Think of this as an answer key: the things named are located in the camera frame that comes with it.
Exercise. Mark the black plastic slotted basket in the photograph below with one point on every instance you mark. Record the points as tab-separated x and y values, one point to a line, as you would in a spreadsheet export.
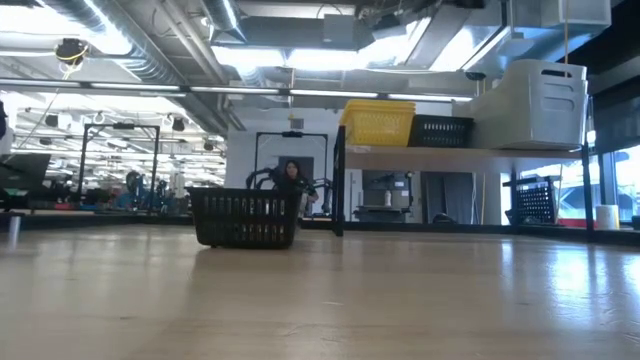
440	132
245	220

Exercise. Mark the black background robot arm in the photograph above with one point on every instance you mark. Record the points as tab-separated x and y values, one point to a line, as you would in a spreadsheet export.
325	195
257	177

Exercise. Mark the person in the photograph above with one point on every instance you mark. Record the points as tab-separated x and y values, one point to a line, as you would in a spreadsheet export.
134	185
292	175

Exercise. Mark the long horizontal light bar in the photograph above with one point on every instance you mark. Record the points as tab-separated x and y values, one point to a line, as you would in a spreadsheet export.
235	90

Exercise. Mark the grey rectangular ceiling unit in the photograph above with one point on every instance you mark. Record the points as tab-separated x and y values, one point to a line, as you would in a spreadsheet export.
300	32

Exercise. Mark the black mesh tray on stand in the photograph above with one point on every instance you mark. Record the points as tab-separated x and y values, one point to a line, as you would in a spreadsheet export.
537	202

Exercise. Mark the red box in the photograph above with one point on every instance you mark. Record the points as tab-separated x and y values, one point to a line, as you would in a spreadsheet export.
575	223

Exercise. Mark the black round ceiling device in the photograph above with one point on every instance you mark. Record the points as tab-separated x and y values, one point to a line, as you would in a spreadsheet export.
71	50

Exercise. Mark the white paper roll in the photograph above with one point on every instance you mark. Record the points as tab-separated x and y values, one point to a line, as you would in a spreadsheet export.
607	217

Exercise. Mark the black computer monitor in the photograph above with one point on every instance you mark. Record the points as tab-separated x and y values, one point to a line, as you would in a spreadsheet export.
22	172

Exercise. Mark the black background rig frame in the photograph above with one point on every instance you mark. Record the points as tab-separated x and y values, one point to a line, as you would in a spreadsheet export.
291	134
120	126

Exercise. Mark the black aluminium frame rail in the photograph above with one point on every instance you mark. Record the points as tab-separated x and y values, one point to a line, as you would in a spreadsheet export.
400	230

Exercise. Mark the silver spiral ceiling duct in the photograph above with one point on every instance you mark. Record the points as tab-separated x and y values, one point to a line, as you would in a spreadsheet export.
165	70
222	15

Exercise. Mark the grey ceiling air duct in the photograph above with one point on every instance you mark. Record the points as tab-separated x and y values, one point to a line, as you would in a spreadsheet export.
550	40

